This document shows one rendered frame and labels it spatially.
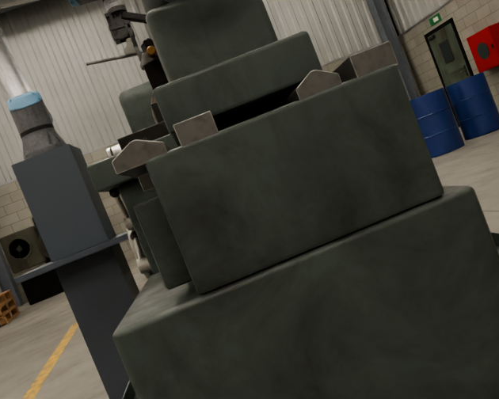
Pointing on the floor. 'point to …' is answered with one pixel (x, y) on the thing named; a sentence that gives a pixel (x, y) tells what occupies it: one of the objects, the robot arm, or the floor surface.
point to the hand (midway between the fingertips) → (141, 57)
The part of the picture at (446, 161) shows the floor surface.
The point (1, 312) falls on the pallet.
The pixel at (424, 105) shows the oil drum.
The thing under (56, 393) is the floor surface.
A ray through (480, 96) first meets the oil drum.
